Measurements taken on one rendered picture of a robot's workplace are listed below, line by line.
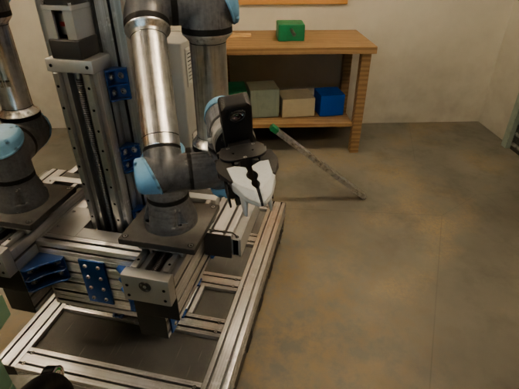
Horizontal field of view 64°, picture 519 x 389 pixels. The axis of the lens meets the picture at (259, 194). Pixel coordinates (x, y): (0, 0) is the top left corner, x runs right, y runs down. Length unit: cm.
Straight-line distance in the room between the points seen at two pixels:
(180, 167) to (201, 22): 33
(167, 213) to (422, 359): 131
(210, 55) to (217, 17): 9
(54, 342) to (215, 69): 125
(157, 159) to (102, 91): 44
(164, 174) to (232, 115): 25
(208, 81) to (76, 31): 35
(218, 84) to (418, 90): 331
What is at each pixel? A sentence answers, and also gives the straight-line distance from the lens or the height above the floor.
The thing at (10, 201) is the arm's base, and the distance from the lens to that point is 141.
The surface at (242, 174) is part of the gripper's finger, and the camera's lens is 57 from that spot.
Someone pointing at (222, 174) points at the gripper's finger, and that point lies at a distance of 58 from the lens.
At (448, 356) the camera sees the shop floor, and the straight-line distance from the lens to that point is 205.
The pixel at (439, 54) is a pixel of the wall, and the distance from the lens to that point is 416.
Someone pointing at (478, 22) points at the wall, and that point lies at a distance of 424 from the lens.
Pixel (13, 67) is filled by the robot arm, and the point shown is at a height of 120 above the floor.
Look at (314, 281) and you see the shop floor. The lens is 221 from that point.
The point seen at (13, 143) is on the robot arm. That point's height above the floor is 103.
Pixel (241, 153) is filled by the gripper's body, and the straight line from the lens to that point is 62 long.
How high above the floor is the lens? 152
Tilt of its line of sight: 32 degrees down
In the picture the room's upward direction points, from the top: straight up
